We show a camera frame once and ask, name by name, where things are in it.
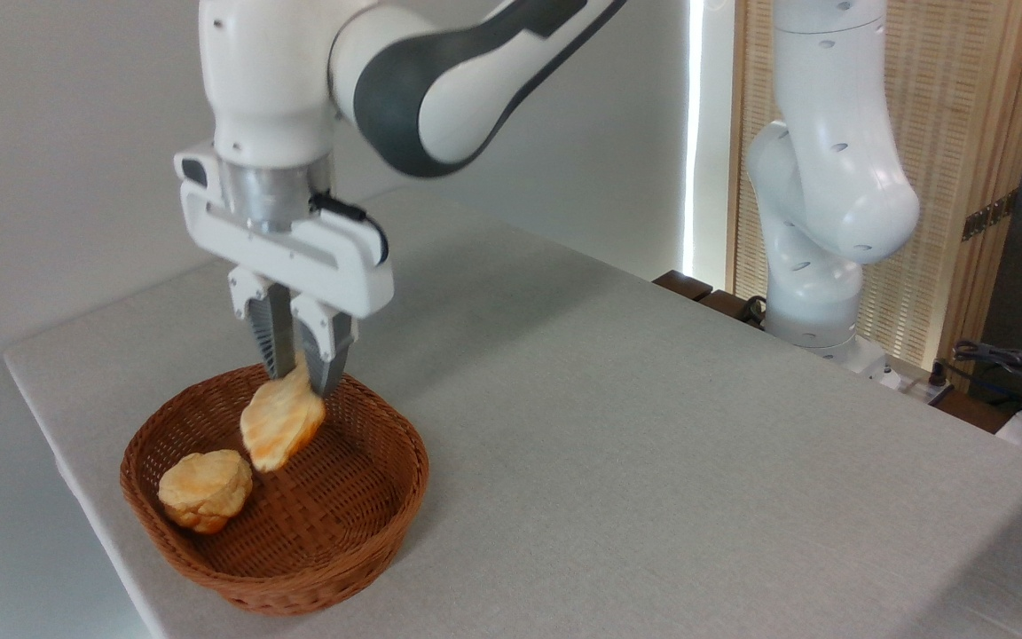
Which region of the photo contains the blue black cable bundle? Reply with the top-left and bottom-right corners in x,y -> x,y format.
953,339 -> 1022,411

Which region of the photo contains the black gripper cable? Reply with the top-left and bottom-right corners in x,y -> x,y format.
308,190 -> 390,266

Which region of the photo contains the round golden bread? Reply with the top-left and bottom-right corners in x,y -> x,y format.
157,449 -> 255,535

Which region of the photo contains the brown wicker basket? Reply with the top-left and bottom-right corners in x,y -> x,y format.
120,362 -> 430,618

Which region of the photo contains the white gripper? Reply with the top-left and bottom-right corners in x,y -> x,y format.
174,140 -> 395,398

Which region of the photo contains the long golden bread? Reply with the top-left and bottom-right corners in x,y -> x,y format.
239,351 -> 328,474

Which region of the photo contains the metal screen hinge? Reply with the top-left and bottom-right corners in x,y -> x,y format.
961,188 -> 1020,242

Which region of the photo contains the dark wooden block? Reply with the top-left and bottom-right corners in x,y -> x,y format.
652,270 -> 714,302
697,288 -> 766,331

